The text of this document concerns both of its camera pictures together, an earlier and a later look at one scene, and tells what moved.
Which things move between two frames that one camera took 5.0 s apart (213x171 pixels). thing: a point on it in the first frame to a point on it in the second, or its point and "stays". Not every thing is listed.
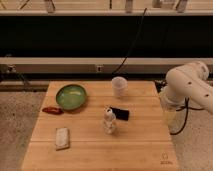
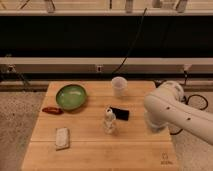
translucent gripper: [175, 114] to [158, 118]
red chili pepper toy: [53, 110] stays
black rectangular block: [121, 113] stays
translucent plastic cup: [119, 84] stays
